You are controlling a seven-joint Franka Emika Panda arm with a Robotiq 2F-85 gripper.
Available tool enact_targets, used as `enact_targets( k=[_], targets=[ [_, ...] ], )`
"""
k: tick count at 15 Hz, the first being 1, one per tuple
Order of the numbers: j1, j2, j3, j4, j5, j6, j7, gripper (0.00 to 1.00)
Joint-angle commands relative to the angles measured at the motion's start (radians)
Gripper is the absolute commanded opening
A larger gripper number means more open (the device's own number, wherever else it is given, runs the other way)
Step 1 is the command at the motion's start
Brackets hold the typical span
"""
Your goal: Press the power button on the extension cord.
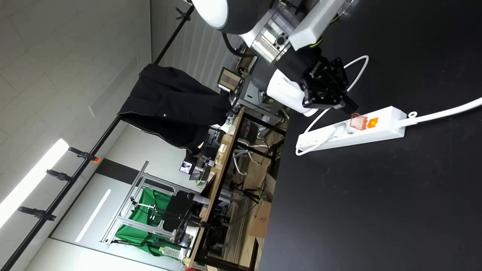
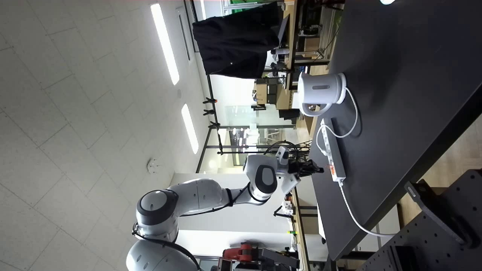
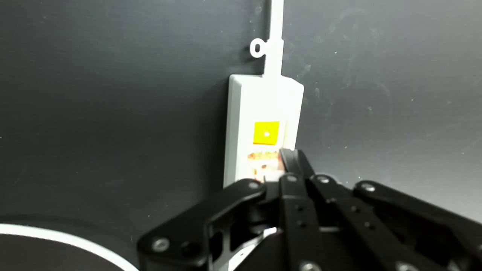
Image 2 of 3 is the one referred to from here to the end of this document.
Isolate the white electric kettle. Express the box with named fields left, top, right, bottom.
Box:
left=296, top=71, right=349, bottom=119

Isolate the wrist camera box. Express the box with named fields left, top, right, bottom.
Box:
left=273, top=145, right=292, bottom=163

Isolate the black mount bracket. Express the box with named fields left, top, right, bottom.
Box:
left=403, top=180, right=482, bottom=250

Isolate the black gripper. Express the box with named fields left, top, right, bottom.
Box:
left=287, top=159, right=325, bottom=178

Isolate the black metal frame stand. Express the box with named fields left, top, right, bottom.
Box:
left=194, top=74, right=313, bottom=175

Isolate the red machine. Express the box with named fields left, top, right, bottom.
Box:
left=221, top=243, right=261, bottom=266

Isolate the white power strip cable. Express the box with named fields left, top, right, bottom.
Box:
left=335, top=178, right=399, bottom=238

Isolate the black hanging cloth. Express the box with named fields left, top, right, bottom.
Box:
left=191, top=2, right=286, bottom=80

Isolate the white kettle cable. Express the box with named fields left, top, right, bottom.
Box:
left=320, top=86, right=361, bottom=142

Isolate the long ceiling light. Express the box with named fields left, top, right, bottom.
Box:
left=148, top=4, right=180, bottom=86

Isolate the short ceiling light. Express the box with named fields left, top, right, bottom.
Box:
left=179, top=103, right=200, bottom=156

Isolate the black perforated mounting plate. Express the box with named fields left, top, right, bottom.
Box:
left=358, top=169, right=482, bottom=271

